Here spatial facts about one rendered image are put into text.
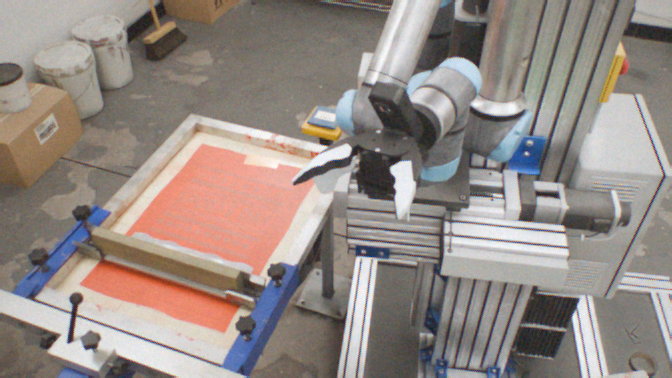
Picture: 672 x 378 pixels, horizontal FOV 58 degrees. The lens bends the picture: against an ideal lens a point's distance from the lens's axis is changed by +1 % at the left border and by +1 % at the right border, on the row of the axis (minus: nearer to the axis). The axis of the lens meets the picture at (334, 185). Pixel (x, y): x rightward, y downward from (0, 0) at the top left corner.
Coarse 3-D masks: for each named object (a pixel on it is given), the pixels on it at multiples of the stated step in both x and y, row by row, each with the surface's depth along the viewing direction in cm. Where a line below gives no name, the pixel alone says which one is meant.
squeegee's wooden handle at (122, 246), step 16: (96, 240) 153; (112, 240) 151; (128, 240) 150; (144, 240) 150; (128, 256) 152; (144, 256) 150; (160, 256) 147; (176, 256) 146; (192, 256) 146; (176, 272) 149; (192, 272) 146; (208, 272) 144; (224, 272) 143; (240, 272) 143; (224, 288) 146; (240, 288) 145
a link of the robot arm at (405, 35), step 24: (408, 0) 99; (432, 0) 99; (384, 24) 102; (408, 24) 99; (384, 48) 100; (408, 48) 99; (384, 72) 100; (408, 72) 101; (360, 96) 102; (336, 120) 104; (360, 120) 101
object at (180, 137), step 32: (192, 128) 197; (224, 128) 195; (160, 160) 184; (128, 192) 173; (320, 224) 165; (288, 256) 155; (96, 320) 141; (128, 320) 141; (192, 352) 135; (224, 352) 135
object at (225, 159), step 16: (192, 160) 189; (208, 160) 189; (224, 160) 189; (240, 160) 189; (176, 176) 183; (192, 176) 183; (160, 192) 178; (176, 192) 178; (160, 208) 173; (144, 224) 169; (176, 240) 164; (96, 272) 156; (112, 272) 156; (128, 272) 156; (96, 288) 152; (112, 288) 152; (128, 288) 152; (144, 288) 152; (160, 288) 152; (144, 304) 149
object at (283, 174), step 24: (264, 168) 186; (288, 168) 186; (288, 216) 171; (264, 240) 164; (264, 264) 158; (168, 288) 152; (192, 288) 152; (168, 312) 147; (192, 312) 147; (216, 312) 147
